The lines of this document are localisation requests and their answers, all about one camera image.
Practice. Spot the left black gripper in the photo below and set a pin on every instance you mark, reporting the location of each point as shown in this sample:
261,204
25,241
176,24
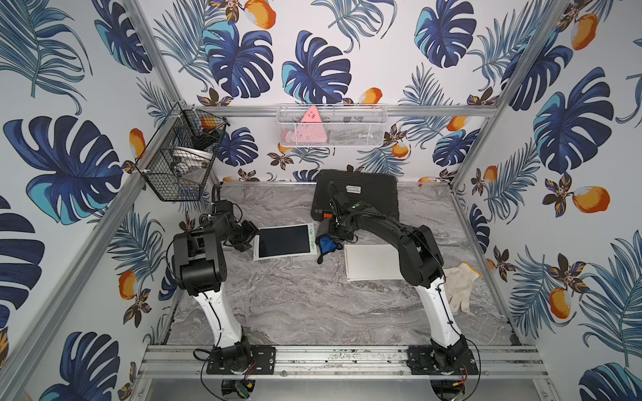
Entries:
245,233

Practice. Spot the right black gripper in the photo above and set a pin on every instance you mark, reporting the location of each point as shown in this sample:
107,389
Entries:
329,232

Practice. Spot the blue grey microfibre cloth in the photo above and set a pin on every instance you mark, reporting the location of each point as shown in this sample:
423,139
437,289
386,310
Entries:
326,245

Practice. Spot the white drawing tablet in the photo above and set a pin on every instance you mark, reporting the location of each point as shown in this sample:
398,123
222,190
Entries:
372,263
285,241

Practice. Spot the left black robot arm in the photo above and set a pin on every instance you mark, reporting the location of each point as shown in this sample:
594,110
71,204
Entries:
200,269

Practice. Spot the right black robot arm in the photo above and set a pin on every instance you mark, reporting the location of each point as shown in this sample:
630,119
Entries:
421,265

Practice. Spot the black plastic tool case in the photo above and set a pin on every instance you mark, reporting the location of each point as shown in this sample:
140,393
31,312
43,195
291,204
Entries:
378,190

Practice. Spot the pink triangular card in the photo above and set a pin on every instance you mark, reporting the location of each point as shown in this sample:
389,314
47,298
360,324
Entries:
310,130

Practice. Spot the white knitted glove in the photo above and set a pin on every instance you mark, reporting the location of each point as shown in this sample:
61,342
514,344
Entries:
459,284

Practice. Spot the white mesh wall basket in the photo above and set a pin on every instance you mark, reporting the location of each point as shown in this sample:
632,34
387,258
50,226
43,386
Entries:
357,126

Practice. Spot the black wire basket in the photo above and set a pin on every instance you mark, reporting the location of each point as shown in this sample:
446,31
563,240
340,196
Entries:
178,161

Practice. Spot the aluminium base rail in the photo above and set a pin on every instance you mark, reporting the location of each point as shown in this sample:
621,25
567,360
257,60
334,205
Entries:
397,362

